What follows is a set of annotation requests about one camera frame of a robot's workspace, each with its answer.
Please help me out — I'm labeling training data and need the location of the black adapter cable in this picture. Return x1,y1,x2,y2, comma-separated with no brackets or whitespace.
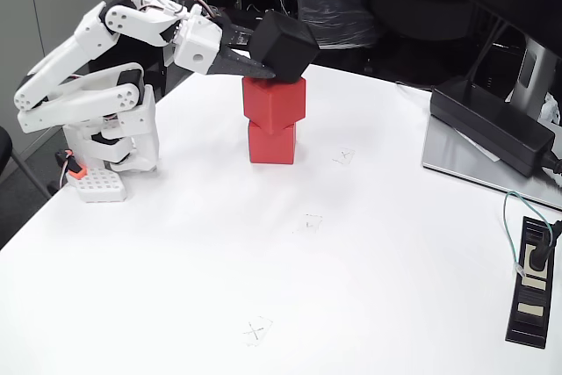
539,150,562,177

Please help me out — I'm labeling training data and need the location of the black power outlet strip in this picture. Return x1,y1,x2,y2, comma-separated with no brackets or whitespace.
504,215,562,349

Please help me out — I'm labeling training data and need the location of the black flat panel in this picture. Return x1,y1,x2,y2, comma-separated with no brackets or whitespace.
83,0,166,99

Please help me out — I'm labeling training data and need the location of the silver monitor stand column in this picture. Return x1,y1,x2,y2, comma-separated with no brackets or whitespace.
504,36,562,121

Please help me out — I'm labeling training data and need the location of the orange cable connector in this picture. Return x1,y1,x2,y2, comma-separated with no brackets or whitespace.
54,149,87,181

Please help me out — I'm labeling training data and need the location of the black power plug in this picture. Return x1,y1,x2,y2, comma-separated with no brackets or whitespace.
524,219,562,273

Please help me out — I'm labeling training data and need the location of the black power adapter brick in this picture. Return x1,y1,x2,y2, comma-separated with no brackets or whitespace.
429,76,557,178

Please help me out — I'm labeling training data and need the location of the black cube block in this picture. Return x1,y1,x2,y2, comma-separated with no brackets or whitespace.
249,11,321,84

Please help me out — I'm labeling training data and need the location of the crumpled white plastic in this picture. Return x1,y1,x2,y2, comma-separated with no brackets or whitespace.
537,91,562,126

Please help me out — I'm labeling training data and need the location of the silver monitor stand base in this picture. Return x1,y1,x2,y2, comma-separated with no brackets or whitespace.
421,113,562,212

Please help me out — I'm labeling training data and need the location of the thin green wire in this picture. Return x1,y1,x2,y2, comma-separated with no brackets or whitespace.
502,190,554,279

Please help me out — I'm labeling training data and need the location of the red cube block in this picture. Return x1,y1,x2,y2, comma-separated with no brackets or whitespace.
248,122,298,166
241,76,307,133

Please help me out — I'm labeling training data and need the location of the white perforated clamp block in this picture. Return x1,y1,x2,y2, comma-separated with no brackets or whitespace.
72,166,128,204

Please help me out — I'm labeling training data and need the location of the black chair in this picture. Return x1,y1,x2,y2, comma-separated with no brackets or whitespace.
0,126,54,200

